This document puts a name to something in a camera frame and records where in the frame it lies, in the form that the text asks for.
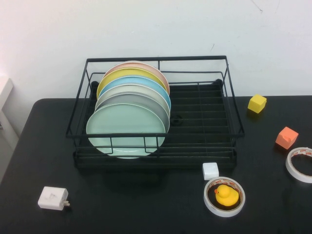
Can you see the white power adapter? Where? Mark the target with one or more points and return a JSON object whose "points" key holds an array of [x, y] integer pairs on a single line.
{"points": [[52, 197]]}

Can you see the yellow foam cube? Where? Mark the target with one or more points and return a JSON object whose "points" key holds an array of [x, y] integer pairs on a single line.
{"points": [[256, 103]]}

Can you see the grey plate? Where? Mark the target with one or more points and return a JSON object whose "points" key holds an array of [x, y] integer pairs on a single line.
{"points": [[136, 98]]}

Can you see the beige plate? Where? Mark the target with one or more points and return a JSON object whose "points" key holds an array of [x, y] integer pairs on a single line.
{"points": [[126, 88]]}

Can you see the pink plate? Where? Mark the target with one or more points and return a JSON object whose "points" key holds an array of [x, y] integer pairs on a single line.
{"points": [[132, 65]]}

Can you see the mint green plate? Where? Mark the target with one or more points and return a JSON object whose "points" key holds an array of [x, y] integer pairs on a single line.
{"points": [[122, 126]]}

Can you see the yellow plate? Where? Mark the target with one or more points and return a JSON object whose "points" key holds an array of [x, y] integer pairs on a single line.
{"points": [[126, 73]]}

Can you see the light blue plate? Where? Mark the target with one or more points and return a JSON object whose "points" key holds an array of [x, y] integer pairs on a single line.
{"points": [[132, 80]]}

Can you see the small white cube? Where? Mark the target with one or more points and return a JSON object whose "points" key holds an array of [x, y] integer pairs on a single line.
{"points": [[210, 171]]}

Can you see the orange foam cube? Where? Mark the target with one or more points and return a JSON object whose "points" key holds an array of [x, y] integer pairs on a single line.
{"points": [[286, 138]]}

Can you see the white double-sided tape roll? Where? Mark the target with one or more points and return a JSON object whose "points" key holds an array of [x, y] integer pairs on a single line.
{"points": [[220, 213], [290, 171]]}

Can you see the yellow rubber duck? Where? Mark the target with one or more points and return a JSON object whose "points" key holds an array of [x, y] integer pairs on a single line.
{"points": [[226, 196]]}

